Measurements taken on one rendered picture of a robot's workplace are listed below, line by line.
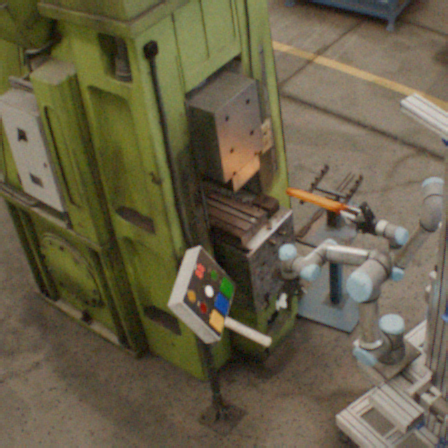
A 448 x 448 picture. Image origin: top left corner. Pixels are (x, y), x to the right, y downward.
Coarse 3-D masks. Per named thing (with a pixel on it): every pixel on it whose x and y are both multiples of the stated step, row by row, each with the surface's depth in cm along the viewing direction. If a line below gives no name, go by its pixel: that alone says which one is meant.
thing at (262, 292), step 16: (240, 192) 452; (272, 224) 432; (288, 224) 439; (256, 240) 424; (288, 240) 446; (224, 256) 433; (240, 256) 422; (256, 256) 424; (272, 256) 438; (240, 272) 438; (256, 272) 430; (240, 288) 447; (256, 288) 436; (272, 288) 451; (240, 304) 451; (256, 304) 443
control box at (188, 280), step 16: (192, 256) 383; (208, 256) 388; (192, 272) 375; (208, 272) 384; (224, 272) 394; (176, 288) 372; (192, 288) 371; (176, 304) 364; (192, 304) 367; (208, 304) 377; (192, 320) 369; (208, 320) 373; (224, 320) 382; (208, 336) 375
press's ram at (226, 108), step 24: (216, 72) 386; (192, 96) 373; (216, 96) 371; (240, 96) 373; (192, 120) 375; (216, 120) 365; (240, 120) 380; (216, 144) 375; (240, 144) 387; (216, 168) 386; (240, 168) 394
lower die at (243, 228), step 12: (204, 192) 442; (216, 192) 442; (228, 204) 433; (240, 204) 433; (216, 216) 429; (228, 216) 428; (240, 216) 426; (264, 216) 429; (216, 228) 426; (228, 228) 424; (240, 228) 422; (252, 228) 423; (240, 240) 420
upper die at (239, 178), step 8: (256, 160) 403; (248, 168) 400; (256, 168) 406; (208, 176) 403; (232, 176) 392; (240, 176) 397; (248, 176) 403; (216, 184) 403; (224, 184) 399; (232, 184) 395; (240, 184) 399
